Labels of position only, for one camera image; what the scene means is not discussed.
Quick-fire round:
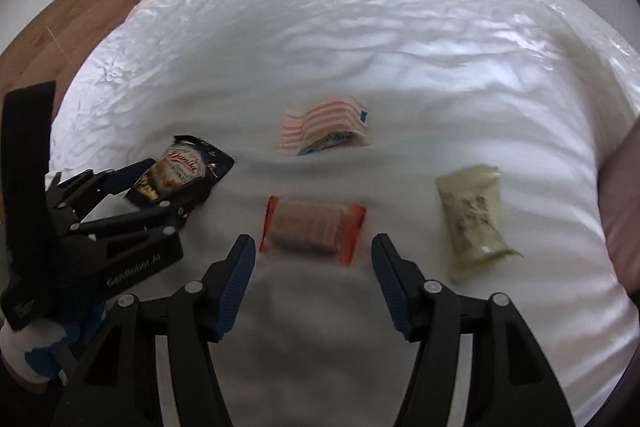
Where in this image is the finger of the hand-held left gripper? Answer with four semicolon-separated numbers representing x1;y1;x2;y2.
46;158;162;219
66;183;212;239

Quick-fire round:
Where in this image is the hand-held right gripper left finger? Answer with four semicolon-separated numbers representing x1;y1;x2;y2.
50;234;257;427

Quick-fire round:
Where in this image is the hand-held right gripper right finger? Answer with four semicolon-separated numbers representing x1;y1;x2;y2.
371;233;576;427

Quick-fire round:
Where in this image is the black cookie snack packet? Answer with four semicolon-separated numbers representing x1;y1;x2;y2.
125;135;235;212

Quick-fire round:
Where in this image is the orange clear snack packet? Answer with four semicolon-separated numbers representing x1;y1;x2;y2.
258;195;367;266

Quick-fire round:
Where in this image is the person's left hand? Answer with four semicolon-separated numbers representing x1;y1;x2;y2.
0;321;73;384

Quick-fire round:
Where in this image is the pale green snack packet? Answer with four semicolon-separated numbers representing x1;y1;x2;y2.
435;164;524;285

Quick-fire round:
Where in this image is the pink striped snack packet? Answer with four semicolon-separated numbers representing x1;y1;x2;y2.
280;96;373;156

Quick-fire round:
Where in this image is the wooden headboard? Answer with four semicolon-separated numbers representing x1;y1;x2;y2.
0;0;236;120

